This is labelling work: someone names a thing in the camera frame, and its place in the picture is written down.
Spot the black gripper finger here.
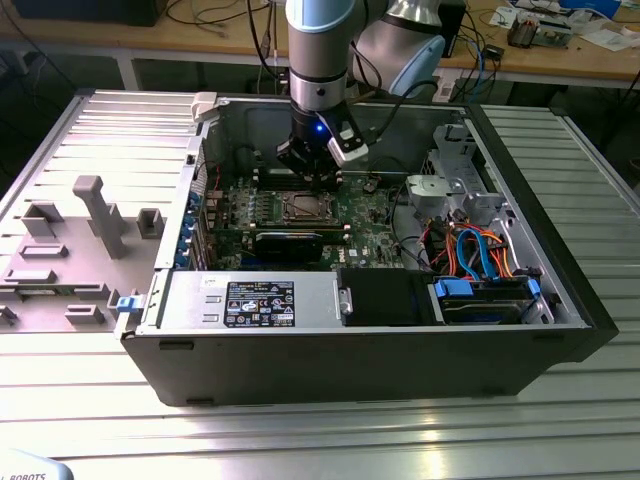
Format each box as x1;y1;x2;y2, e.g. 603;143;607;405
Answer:
326;158;345;194
276;138;330;194

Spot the CPU socket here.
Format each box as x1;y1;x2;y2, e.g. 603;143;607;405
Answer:
279;188;346;225

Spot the green RAM stick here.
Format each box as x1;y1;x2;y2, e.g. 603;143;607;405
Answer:
255;223;347;236

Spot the green motherboard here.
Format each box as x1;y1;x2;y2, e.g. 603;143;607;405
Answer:
202;172;419;274

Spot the black graphics card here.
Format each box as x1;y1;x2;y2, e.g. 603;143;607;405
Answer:
254;230;324;264

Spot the metal drive cage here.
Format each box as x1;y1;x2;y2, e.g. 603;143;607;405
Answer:
404;122;506;224

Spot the black desktop box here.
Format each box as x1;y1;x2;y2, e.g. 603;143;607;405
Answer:
442;0;467;59

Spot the wooden desk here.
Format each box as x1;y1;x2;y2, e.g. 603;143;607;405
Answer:
0;0;640;91

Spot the grey power supply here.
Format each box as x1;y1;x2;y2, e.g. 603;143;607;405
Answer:
167;272;341;331

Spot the black open PC case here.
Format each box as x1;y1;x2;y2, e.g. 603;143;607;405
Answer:
118;88;621;409

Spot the hard disk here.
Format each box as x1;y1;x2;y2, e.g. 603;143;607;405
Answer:
440;294;534;325

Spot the copper heat sink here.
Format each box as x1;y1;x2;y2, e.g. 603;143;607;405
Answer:
507;12;539;49

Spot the large black box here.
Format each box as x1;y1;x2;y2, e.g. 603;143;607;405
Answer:
14;0;161;27

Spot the grey parts rack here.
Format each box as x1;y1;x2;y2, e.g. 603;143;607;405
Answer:
0;174;166;334

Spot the grey metal device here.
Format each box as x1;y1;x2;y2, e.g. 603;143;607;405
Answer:
537;19;574;51

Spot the white paper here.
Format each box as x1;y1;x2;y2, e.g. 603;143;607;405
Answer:
579;29;636;51

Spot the pale blue teach pendant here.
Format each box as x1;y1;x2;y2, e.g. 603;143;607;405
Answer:
0;447;76;480

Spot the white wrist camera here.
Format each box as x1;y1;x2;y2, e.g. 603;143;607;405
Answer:
319;110;372;165

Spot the orange wire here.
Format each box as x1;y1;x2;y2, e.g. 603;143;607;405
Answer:
427;224;459;274
489;234;519;279

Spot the blue wire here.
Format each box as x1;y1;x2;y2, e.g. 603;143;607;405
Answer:
455;225;501;282

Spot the blue cable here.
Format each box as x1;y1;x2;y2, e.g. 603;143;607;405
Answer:
472;42;494;96

